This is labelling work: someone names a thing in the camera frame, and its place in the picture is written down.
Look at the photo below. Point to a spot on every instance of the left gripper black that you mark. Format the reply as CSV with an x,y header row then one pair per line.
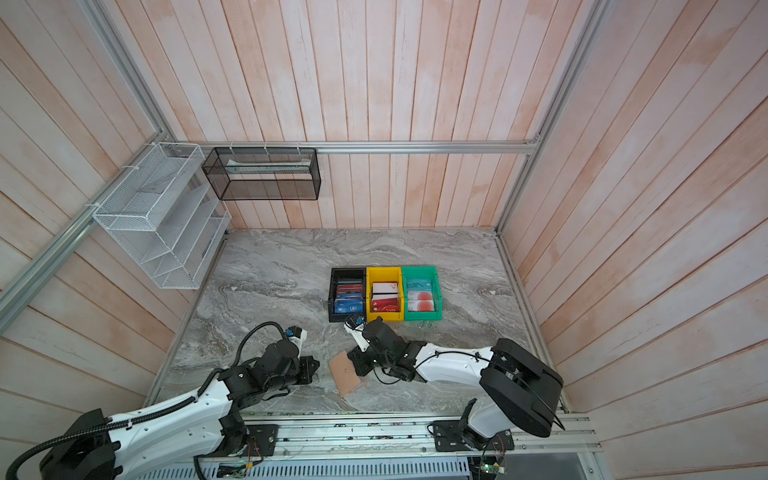
x,y
307,372

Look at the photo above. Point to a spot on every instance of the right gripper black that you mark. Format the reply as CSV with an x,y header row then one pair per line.
x,y
358,356

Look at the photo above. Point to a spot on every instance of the tan leather card holder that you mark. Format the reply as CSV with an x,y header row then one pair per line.
x,y
344,375

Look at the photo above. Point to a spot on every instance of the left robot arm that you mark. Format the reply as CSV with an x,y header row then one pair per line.
x,y
204,421

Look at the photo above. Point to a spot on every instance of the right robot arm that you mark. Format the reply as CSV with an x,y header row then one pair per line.
x,y
524,391

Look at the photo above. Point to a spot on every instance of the cards stack in black bin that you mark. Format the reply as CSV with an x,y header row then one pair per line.
x,y
349,297

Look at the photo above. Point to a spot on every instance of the cards stack in yellow bin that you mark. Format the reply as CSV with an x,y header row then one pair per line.
x,y
385,297

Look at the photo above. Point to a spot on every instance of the cards stack in green bin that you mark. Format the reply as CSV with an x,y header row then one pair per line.
x,y
420,295

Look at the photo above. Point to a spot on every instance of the black plastic bin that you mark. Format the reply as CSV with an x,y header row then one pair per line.
x,y
336,275

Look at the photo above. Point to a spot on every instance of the yellow plastic bin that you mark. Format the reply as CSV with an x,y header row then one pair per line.
x,y
384,274

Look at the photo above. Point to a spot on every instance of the green plastic bin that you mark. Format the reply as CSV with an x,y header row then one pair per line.
x,y
431,273

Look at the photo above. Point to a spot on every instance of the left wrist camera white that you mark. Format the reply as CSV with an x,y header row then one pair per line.
x,y
297,336

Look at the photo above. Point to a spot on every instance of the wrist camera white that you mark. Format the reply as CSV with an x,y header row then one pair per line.
x,y
297,336
355,325

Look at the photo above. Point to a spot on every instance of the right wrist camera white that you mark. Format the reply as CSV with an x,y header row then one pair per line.
x,y
355,325

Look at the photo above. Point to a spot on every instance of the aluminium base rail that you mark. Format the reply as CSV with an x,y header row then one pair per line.
x,y
400,435

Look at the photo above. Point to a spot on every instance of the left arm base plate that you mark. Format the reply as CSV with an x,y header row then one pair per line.
x,y
255,440

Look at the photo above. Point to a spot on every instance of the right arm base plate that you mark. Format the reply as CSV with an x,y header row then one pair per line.
x,y
456,436

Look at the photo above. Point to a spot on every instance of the black mesh wall basket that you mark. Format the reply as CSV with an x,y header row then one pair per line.
x,y
263,173

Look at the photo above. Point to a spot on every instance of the white wire mesh shelf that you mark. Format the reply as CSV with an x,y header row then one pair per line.
x,y
165,217

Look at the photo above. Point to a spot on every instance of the horizontal aluminium wall rail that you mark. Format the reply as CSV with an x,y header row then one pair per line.
x,y
390,147

